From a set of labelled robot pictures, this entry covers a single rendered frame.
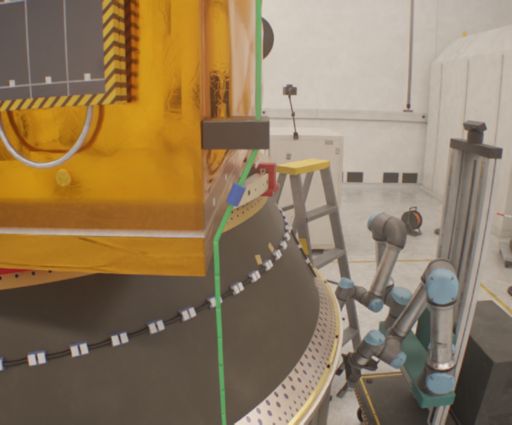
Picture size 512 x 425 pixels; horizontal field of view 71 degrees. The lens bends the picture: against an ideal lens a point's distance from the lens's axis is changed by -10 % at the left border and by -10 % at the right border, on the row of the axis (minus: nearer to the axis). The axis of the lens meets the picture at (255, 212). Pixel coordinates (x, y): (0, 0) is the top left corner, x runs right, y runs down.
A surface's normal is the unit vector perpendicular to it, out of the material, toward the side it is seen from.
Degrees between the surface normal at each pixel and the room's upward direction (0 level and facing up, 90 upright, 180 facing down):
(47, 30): 90
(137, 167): 98
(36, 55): 90
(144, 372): 62
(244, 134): 90
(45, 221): 90
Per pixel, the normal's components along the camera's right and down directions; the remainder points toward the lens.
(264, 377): 0.72, -0.30
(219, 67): 0.76, 0.20
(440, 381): -0.36, 0.39
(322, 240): 0.00, 0.28
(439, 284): -0.40, 0.13
